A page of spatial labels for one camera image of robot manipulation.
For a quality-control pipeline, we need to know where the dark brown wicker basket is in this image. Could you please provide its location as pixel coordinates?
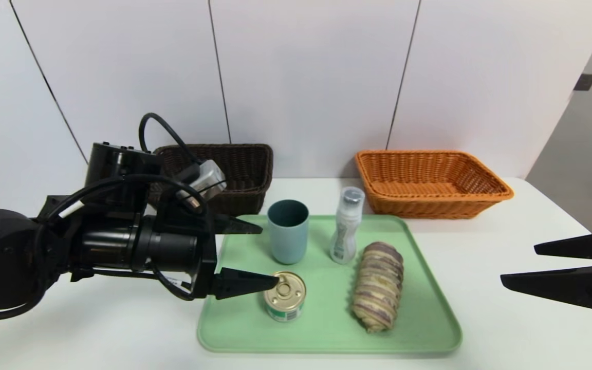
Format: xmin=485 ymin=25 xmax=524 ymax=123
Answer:
xmin=150 ymin=143 xmax=274 ymax=216

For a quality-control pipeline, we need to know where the light green plastic tray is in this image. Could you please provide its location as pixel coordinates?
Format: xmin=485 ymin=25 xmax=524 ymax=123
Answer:
xmin=197 ymin=214 xmax=463 ymax=354

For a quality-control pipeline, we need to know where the tin can with gold lid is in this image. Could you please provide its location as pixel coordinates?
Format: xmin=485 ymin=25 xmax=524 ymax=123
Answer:
xmin=264 ymin=271 xmax=307 ymax=322

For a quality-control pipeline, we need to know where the blue-grey plastic cup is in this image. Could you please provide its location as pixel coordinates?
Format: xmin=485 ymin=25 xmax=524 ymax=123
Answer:
xmin=268 ymin=199 xmax=310 ymax=265

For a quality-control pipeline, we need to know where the orange wicker basket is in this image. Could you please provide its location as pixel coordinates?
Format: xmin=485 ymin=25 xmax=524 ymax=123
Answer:
xmin=355 ymin=150 xmax=514 ymax=220

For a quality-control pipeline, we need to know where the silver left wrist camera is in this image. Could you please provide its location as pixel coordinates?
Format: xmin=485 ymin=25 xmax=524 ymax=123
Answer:
xmin=175 ymin=159 xmax=227 ymax=209

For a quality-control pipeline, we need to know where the striped purple bread roll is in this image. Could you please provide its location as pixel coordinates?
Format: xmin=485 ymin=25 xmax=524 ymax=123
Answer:
xmin=351 ymin=242 xmax=404 ymax=333

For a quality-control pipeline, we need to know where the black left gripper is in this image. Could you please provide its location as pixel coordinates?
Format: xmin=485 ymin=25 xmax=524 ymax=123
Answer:
xmin=142 ymin=211 xmax=280 ymax=300

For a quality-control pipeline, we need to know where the white bottle with clear cap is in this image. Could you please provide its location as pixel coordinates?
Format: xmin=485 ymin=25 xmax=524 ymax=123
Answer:
xmin=329 ymin=187 xmax=365 ymax=265

